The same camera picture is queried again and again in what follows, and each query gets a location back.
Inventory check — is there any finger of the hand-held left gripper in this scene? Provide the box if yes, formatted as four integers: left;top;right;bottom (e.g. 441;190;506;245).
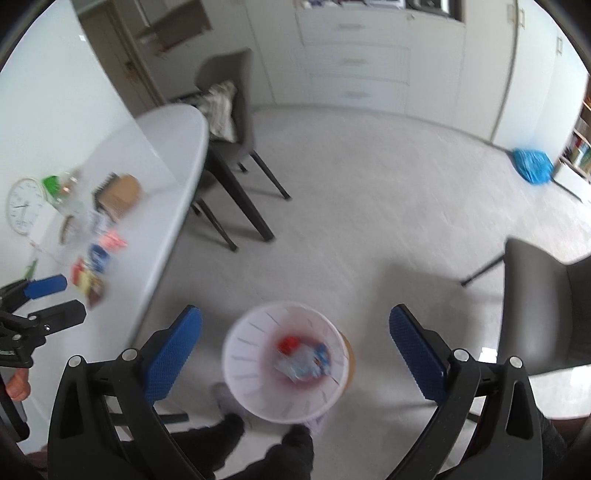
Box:
0;274;69;311
28;299;88;334

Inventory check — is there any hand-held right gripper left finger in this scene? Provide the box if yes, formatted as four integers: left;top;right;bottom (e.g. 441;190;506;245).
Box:
46;305;206;480

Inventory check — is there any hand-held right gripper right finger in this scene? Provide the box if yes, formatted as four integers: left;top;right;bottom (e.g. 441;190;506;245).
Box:
383;304;544;480

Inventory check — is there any blue dotted wrapper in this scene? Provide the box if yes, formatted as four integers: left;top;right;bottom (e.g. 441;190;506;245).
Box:
89;244;112;277

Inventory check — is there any white slotted waste bin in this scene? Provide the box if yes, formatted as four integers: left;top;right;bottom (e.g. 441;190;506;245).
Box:
222;301;350;424

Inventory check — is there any person's left hand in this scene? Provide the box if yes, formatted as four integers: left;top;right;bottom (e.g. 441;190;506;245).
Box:
6;368;31;402

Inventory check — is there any red and yellow wrapper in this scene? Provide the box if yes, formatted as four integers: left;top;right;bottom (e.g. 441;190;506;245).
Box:
71;258;95;295

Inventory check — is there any pale slipper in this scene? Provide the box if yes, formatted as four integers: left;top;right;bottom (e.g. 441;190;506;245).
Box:
211;383;252;423
302;413;329;437

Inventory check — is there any wooden stool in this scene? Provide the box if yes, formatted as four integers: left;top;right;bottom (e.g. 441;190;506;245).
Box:
338;331;359;391

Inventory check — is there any pink wrapper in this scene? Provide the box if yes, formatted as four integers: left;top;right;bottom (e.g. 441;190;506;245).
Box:
99;231;127;254

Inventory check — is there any white round clock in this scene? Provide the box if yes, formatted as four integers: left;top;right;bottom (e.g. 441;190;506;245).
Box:
6;178;48;235

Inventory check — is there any person's leg in dark trousers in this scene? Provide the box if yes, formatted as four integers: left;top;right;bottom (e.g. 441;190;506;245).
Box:
171;413;246;480
233;425;315;480

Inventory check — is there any blue and white wrapper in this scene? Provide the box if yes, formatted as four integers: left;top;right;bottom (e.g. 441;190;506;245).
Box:
307;342;333;376

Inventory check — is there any black woven mat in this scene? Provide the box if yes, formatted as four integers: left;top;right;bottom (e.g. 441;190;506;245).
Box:
91;172;119;213

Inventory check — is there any cardboard box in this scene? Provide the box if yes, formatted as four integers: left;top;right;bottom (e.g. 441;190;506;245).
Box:
99;174;142;219

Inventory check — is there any grey upholstered chair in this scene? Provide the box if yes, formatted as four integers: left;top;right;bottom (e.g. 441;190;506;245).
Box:
461;236;591;423

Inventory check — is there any blue plastic bag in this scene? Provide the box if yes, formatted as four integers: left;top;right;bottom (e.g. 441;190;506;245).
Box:
510;148;555;186

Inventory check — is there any brown door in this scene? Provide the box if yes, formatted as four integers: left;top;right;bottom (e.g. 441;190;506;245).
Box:
85;0;160;118

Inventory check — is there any grey chair with cushion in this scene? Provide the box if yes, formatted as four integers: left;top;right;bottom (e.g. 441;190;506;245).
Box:
194;48;293;202

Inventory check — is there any bookshelf with books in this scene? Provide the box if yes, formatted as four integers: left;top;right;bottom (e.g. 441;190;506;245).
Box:
556;90;591;204

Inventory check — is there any white drawer cabinet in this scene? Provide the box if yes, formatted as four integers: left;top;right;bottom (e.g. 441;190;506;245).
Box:
294;7;413;114

